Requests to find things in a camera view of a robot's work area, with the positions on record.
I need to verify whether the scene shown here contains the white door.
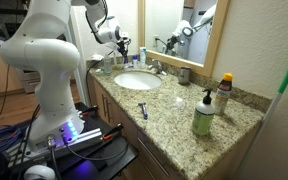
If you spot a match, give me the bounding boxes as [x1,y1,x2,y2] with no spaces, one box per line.
[68,5,89,104]

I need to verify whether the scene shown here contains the chrome faucet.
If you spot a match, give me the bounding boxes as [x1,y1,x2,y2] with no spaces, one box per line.
[147,59,168,76]

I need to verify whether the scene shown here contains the tall white tube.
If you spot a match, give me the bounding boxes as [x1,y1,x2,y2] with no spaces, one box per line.
[139,46,148,66]

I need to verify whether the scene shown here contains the wood framed mirror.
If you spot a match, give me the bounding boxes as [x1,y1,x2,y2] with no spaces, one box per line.
[137,0,232,78]

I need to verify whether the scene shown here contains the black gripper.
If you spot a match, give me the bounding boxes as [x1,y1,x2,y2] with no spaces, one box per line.
[116,39,131,60]

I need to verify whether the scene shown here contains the metal drawer handle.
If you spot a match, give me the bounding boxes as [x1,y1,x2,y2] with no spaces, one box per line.
[137,137,170,177]

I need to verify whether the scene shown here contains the metal cup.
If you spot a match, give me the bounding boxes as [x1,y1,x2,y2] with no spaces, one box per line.
[177,66,192,86]

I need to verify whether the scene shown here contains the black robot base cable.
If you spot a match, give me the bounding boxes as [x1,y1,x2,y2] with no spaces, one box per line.
[47,134,60,180]

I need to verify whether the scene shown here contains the black power cable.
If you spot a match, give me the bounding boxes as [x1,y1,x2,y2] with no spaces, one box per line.
[84,49,115,103]

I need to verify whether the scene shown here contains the white tube with orange cap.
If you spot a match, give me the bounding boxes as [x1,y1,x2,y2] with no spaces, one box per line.
[112,50,119,70]

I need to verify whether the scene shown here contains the spray can with orange cap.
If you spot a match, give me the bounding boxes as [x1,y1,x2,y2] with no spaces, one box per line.
[213,72,234,116]

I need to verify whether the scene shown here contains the metal cabinet door handle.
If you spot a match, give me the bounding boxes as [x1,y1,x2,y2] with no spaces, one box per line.
[105,98,112,124]
[101,93,108,117]

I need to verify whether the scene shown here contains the small bottle with blue cap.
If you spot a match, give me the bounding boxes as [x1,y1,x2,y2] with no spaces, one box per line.
[132,54,139,69]

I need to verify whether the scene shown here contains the white round object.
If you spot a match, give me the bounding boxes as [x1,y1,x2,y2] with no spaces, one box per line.
[23,164,57,180]

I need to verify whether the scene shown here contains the white sink basin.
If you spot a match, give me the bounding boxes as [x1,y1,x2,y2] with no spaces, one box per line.
[113,71,163,91]

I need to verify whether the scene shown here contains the blue razor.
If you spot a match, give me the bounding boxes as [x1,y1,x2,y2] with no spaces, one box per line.
[137,102,149,120]

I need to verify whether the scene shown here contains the clear plastic bottle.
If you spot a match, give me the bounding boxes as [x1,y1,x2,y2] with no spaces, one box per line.
[103,53,113,74]

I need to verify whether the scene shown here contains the black clamp with orange grip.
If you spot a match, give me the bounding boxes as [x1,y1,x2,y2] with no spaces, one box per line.
[101,123,124,141]
[77,104,100,118]

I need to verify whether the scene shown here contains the green soap pump bottle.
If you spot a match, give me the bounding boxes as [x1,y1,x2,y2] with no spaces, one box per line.
[191,88,216,136]

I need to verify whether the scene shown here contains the wooden vanity cabinet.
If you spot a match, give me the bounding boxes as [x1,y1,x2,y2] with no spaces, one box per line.
[87,76,262,180]

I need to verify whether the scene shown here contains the black robot cart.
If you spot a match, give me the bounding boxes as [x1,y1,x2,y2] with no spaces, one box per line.
[0,101,139,180]

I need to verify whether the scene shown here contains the blue and red cable bundle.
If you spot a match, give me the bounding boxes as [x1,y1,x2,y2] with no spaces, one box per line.
[0,124,28,156]

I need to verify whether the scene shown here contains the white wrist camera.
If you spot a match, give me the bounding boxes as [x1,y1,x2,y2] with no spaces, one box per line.
[121,31,132,42]

